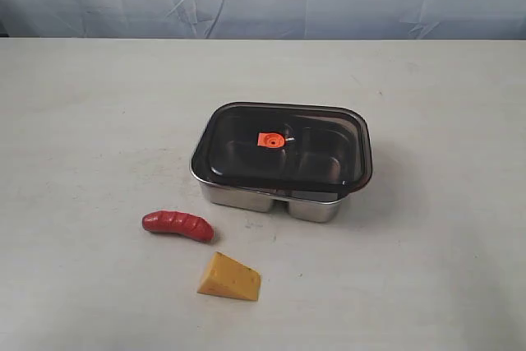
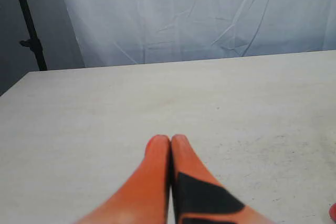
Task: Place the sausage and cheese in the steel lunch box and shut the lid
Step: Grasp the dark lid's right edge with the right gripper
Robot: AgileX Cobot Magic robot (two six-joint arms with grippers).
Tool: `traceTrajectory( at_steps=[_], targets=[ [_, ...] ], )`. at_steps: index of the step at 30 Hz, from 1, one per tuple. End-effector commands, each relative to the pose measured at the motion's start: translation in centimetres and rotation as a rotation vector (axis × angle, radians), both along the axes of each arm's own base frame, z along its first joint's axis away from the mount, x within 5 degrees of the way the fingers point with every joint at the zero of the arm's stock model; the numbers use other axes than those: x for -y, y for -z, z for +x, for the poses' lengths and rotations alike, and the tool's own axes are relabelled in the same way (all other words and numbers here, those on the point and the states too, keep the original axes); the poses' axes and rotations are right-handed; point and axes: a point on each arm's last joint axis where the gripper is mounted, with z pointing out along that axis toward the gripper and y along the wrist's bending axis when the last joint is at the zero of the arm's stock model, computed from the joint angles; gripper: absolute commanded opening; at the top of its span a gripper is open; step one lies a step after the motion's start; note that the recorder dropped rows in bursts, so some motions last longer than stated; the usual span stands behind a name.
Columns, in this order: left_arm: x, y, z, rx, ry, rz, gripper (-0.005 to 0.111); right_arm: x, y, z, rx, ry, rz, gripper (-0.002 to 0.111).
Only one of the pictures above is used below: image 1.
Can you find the dark transparent lid orange seal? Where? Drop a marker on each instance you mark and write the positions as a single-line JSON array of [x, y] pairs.
[[316, 149]]

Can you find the steel two-compartment lunch box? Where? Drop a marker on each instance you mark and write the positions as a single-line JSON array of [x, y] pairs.
[[263, 203]]

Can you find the red toy sausage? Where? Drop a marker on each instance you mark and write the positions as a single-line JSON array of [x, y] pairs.
[[175, 222]]

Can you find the yellow toy cheese wedge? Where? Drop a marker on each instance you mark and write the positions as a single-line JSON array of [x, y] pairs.
[[227, 278]]

